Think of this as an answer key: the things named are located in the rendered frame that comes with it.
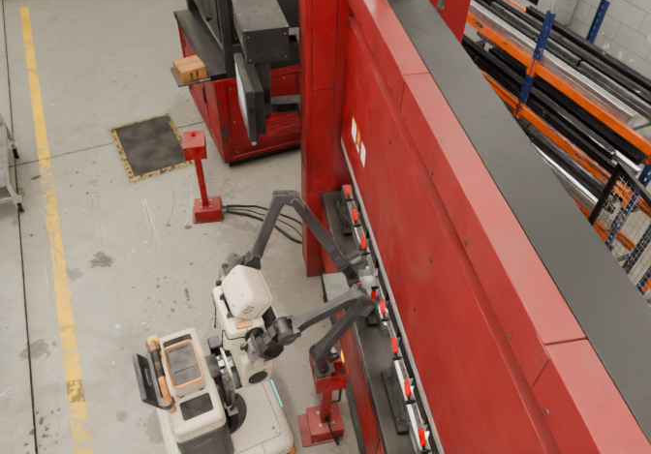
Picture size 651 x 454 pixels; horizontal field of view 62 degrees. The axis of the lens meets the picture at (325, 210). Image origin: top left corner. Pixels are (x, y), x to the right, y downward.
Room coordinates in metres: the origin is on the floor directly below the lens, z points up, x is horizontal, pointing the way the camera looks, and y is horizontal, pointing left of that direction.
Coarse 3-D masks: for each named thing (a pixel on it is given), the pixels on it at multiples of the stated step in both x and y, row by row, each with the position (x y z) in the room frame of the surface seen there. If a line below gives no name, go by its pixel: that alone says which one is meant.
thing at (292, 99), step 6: (282, 96) 3.15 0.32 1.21; (288, 96) 3.15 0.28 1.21; (294, 96) 3.15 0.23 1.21; (276, 102) 3.08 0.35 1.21; (282, 102) 3.08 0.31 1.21; (288, 102) 3.08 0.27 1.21; (294, 102) 3.08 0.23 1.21; (276, 108) 3.05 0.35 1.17; (282, 108) 3.09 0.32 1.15; (288, 108) 3.09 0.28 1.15; (294, 108) 3.09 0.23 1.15
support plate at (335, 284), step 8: (360, 272) 1.80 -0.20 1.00; (368, 272) 1.81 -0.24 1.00; (328, 280) 1.75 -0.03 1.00; (336, 280) 1.75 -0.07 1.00; (344, 280) 1.75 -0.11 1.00; (328, 288) 1.69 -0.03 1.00; (336, 288) 1.69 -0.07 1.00; (344, 288) 1.69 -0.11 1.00; (328, 296) 1.64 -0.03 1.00; (336, 296) 1.64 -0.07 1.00; (376, 296) 1.65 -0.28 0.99
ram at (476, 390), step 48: (384, 96) 1.87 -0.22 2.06; (384, 144) 1.79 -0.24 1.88; (384, 192) 1.71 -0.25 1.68; (432, 192) 1.31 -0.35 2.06; (384, 240) 1.63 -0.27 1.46; (432, 240) 1.19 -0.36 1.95; (432, 288) 1.11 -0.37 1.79; (480, 288) 0.92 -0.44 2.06; (432, 336) 1.03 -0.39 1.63; (480, 336) 0.80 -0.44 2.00; (432, 384) 0.94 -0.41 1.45; (480, 384) 0.73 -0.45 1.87; (528, 384) 0.63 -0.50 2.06; (432, 432) 0.84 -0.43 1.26; (480, 432) 0.65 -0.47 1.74; (528, 432) 0.53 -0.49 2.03
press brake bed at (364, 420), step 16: (336, 272) 2.03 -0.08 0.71; (336, 320) 1.95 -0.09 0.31; (352, 336) 1.59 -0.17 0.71; (352, 352) 1.56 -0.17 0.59; (352, 368) 1.53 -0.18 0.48; (352, 384) 1.51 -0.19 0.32; (352, 400) 1.54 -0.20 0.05; (368, 400) 1.21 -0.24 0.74; (352, 416) 1.45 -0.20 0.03; (368, 416) 1.18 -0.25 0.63; (368, 432) 1.14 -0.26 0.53; (368, 448) 1.11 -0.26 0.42; (384, 448) 0.95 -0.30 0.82
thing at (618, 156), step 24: (480, 48) 4.05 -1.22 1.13; (504, 72) 3.70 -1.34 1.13; (528, 96) 3.41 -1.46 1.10; (552, 96) 3.41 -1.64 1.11; (552, 120) 3.13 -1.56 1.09; (576, 120) 3.07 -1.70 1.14; (600, 120) 3.10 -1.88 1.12; (576, 144) 2.90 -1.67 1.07; (600, 144) 2.81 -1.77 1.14; (624, 144) 2.85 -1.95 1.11
